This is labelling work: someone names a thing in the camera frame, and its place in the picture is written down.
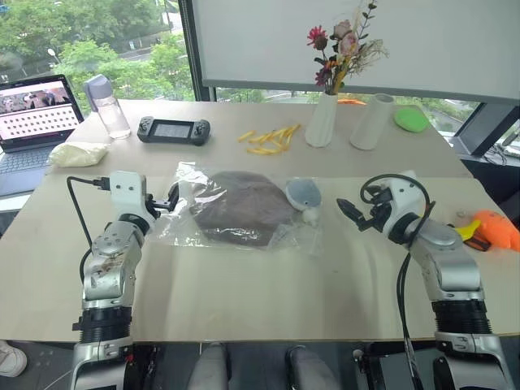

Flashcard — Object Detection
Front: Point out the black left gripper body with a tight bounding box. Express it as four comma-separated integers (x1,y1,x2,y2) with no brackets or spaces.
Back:
142,193,172,219

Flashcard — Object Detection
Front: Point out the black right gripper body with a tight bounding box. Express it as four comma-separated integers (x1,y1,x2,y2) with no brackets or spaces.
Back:
358,184,393,231

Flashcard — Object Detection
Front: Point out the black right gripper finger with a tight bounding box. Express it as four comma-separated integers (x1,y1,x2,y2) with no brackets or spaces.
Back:
336,197,362,223
355,216,378,234

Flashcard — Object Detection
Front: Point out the clear plastic bag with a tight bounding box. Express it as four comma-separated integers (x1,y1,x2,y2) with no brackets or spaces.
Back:
156,161,327,258

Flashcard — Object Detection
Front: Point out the grey blue plush item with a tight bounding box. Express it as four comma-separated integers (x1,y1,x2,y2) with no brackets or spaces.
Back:
284,178,323,227

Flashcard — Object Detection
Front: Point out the black handheld game console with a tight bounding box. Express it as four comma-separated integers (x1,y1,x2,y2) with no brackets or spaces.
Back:
136,115,213,146

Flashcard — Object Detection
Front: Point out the white empty tall vase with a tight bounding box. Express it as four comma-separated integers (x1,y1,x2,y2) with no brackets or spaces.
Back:
349,93,395,152

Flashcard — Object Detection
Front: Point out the white cloth bag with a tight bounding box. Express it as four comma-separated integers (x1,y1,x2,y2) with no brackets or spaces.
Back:
48,141,111,168

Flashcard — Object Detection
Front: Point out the white ribbed vase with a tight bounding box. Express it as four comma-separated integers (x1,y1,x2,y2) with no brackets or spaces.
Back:
305,92,339,148

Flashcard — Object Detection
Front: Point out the lime green oval object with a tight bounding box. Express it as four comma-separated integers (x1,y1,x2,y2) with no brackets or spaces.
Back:
392,106,430,133

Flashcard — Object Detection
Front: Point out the yellow toy banana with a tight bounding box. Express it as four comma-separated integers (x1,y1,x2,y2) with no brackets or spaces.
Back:
454,220,481,241

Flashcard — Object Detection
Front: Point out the clear water bottle purple lid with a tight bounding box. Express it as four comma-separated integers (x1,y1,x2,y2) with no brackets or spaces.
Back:
82,74,132,141

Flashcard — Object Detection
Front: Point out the orange plush toy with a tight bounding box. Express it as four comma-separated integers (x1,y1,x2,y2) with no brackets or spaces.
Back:
472,209,520,250

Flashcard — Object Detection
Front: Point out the open laptop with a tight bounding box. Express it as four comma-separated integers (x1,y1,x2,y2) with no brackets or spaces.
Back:
0,74,85,197

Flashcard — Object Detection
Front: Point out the grey rounded shape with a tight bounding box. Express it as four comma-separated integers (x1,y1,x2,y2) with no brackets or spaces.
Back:
189,340,229,390
285,344,339,390

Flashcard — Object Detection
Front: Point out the dried flower bouquet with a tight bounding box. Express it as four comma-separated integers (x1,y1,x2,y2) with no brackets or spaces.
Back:
305,0,390,97

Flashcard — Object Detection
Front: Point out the white roller blind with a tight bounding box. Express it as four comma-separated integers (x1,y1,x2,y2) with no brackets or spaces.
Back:
190,0,520,103

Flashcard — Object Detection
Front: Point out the white sneaker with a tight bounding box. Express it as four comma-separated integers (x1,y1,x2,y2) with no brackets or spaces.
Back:
0,340,28,378

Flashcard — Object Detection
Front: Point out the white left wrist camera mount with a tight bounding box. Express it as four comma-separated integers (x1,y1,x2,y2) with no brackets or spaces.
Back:
107,170,148,223

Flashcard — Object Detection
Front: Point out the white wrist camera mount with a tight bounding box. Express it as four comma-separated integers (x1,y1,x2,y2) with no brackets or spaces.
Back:
107,170,148,223
380,171,432,231

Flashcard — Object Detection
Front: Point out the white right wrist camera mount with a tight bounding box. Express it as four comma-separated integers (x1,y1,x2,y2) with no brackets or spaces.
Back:
380,171,432,231

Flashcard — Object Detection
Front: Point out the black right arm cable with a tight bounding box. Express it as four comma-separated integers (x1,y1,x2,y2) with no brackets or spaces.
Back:
360,173,436,390

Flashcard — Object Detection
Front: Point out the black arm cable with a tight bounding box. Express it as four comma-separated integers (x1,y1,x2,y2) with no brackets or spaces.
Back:
360,173,436,390
66,175,111,285

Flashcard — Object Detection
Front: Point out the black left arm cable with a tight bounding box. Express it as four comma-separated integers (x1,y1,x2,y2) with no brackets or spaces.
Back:
66,175,111,285

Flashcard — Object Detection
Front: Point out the orange black screwdriver handle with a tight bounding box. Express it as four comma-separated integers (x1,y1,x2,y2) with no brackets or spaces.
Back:
462,236,492,254

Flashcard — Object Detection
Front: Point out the black window frame post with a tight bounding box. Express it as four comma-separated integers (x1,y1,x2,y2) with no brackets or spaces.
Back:
177,0,218,103

